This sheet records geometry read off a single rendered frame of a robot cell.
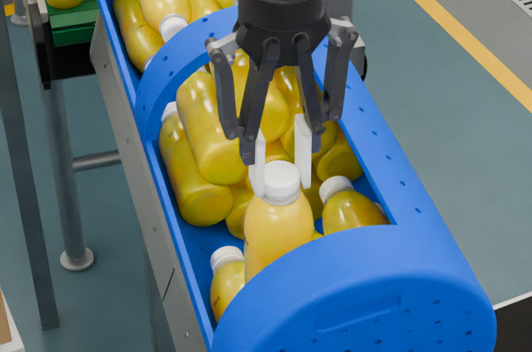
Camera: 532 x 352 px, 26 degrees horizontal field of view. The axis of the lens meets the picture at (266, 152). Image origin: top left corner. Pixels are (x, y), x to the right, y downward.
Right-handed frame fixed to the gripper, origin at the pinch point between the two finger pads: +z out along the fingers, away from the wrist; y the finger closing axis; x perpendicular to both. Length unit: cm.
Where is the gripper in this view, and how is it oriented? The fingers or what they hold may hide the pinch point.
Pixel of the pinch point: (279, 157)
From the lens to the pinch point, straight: 107.7
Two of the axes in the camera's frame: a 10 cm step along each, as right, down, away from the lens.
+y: 9.6, -1.7, 2.1
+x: -2.7, -6.3, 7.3
